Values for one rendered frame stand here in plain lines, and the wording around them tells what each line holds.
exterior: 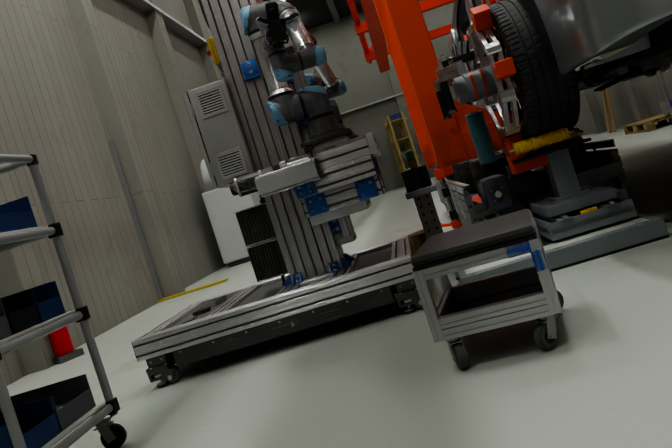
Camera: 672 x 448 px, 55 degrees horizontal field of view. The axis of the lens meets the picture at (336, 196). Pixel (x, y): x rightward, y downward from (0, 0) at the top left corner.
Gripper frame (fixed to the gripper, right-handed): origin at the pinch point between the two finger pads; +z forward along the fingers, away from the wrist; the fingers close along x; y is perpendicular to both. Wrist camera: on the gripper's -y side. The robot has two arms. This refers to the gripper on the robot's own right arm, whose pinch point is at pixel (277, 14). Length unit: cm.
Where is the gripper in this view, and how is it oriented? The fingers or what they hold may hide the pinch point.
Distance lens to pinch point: 235.9
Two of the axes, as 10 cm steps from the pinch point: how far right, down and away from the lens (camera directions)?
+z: 1.6, -0.2, -9.9
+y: 1.7, 9.8, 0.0
